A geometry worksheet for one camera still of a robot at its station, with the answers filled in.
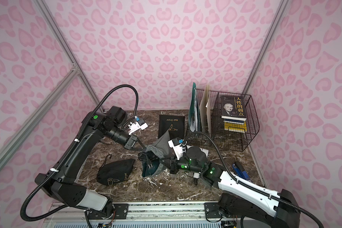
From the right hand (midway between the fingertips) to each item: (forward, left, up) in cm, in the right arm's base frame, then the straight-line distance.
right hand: (161, 163), depth 66 cm
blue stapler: (+6, -43, -22) cm, 49 cm away
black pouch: (+41, -5, -24) cm, 48 cm away
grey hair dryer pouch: (+7, +1, 0) cm, 7 cm away
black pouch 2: (+1, +28, -16) cm, 33 cm away
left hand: (+4, +7, +5) cm, 10 cm away
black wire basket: (+28, -44, -25) cm, 57 cm away
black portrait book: (+39, -42, -3) cm, 57 cm away
